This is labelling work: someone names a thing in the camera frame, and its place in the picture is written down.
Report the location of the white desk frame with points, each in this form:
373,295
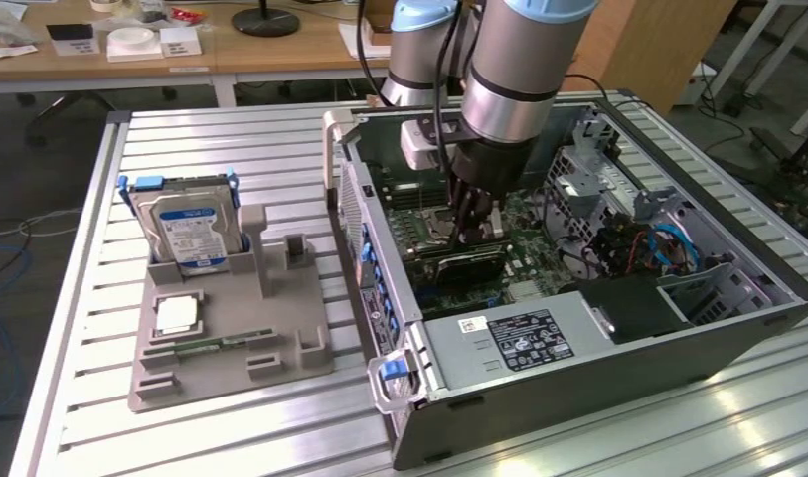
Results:
745,49

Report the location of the wooden cabinet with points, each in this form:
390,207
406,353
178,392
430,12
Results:
642,49

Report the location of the open black PC case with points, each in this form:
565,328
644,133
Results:
576,397

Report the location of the CPU socket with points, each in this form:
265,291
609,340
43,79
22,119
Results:
439,223

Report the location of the white paper card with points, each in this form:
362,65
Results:
12,51

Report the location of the hard disk with blue carrier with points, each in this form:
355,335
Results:
180,228

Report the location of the CPU chip with silver lid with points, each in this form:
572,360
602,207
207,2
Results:
175,318

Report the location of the Nvidia graphics card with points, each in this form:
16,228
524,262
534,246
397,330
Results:
466,266

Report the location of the grey perforated disk bay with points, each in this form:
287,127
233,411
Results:
572,191

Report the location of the red packet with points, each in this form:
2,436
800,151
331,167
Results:
186,16

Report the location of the black office chair base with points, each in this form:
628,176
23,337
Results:
64,107

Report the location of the grey slanted disk bay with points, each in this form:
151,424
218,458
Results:
708,298

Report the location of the grey power supply unit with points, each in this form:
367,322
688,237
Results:
529,338

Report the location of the silver chipset heatsink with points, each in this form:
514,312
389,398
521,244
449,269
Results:
529,292

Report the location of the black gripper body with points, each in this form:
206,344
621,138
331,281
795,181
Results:
493,166

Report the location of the white tape roll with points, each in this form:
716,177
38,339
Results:
104,5

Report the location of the white box with round dish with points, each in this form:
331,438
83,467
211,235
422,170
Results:
135,47

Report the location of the black and white box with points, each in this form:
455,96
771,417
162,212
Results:
71,35

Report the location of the white paper stack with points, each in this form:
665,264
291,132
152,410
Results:
346,35

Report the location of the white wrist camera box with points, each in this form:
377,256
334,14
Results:
419,146

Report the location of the black round lamp base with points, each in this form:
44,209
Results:
265,22

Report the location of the clear plastic bag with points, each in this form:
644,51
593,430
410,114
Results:
2,25

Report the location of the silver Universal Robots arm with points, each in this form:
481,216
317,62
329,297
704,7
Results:
516,74

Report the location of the white labelled box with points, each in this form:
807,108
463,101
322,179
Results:
180,40

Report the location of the green RAM stick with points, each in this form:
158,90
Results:
211,343

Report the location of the wooden desk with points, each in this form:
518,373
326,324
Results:
290,49
59,67

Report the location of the green Dell motherboard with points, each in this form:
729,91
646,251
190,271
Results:
529,258

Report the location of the grey parts rack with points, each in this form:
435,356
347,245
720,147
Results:
225,308

